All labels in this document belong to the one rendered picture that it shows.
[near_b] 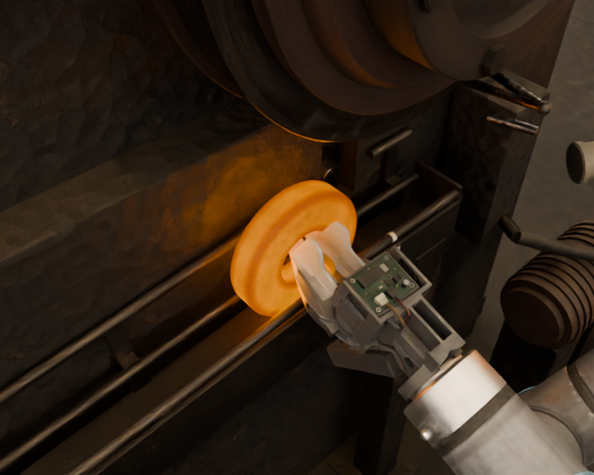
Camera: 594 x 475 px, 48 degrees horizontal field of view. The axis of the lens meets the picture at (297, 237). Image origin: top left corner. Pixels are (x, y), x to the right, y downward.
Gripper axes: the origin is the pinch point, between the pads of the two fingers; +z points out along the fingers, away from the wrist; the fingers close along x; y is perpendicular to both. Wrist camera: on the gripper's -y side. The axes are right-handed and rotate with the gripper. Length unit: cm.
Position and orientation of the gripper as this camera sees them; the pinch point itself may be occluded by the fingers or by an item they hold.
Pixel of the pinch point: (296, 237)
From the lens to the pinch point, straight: 71.4
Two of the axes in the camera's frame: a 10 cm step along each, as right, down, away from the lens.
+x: -7.5, 4.6, -4.6
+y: 1.9, -5.3, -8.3
